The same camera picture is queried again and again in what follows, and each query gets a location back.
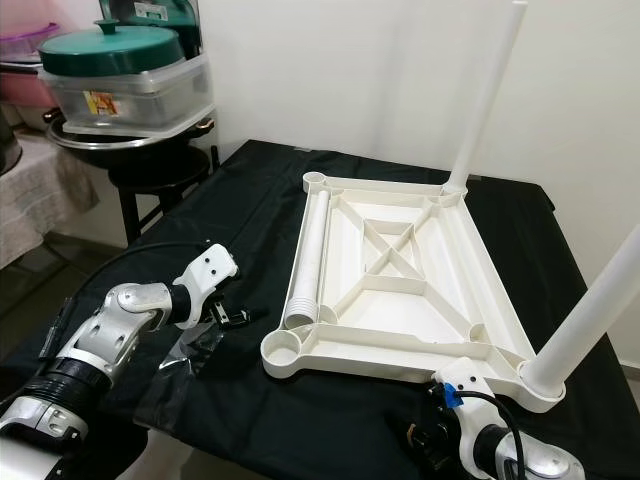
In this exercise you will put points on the white plastic table top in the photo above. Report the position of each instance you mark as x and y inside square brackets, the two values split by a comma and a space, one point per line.
[400, 335]

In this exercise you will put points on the clear plastic storage box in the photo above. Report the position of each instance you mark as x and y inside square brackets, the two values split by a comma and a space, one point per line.
[140, 100]

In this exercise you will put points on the beige cloth covered bench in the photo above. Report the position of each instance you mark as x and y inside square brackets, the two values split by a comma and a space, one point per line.
[40, 190]

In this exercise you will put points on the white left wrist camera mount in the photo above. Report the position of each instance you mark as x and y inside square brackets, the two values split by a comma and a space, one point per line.
[208, 275]

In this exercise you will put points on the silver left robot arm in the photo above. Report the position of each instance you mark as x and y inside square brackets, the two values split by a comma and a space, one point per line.
[130, 305]

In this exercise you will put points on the black wok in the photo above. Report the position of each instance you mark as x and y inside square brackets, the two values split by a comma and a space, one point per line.
[150, 160]

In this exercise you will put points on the black tablecloth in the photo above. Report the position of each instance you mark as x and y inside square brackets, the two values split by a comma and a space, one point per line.
[240, 190]

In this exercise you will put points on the black metal wok stand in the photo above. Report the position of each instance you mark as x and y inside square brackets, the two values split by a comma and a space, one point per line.
[128, 215]

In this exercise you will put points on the purple lidded bowl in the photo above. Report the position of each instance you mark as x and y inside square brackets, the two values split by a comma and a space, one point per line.
[28, 42]

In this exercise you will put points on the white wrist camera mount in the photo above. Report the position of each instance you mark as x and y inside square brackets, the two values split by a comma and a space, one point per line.
[465, 380]
[208, 275]

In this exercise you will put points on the green pot with lid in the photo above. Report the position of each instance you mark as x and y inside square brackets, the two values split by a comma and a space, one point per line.
[110, 48]

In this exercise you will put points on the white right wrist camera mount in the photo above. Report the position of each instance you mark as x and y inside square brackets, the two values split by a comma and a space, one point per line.
[465, 380]

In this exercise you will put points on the black bag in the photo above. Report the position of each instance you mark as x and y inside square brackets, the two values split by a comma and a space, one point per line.
[8, 150]

